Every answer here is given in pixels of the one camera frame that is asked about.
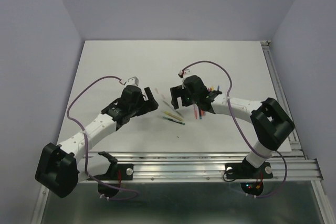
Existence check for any grey white slim pen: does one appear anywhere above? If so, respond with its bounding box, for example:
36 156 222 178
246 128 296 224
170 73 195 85
162 100 184 118

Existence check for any green black pen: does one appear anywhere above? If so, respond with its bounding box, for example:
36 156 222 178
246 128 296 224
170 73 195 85
162 116 185 125

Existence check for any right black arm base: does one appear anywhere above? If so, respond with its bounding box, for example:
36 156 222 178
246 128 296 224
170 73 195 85
223 161 273 197

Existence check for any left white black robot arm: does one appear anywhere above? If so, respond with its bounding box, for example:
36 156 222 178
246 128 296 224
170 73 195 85
35 85 159 198

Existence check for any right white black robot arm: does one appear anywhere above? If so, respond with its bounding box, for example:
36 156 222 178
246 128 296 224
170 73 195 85
170 75 295 177

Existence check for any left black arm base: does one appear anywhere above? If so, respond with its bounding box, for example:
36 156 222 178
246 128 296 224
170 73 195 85
88 152 139 201

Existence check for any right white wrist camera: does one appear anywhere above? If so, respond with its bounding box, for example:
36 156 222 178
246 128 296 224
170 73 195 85
178 69 192 79

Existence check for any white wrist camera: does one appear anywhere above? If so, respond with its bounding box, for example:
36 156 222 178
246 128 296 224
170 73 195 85
178 69 192 79
121 77 139 87

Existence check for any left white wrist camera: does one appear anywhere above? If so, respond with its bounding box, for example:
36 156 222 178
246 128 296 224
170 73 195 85
121 77 139 87

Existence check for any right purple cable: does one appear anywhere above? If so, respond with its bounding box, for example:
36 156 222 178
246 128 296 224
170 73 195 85
181 60 287 199

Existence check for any right side aluminium rail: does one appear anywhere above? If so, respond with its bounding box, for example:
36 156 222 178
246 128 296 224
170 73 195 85
260 41 307 159

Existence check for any aluminium rail frame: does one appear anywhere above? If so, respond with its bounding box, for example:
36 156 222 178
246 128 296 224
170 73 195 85
32 149 335 223

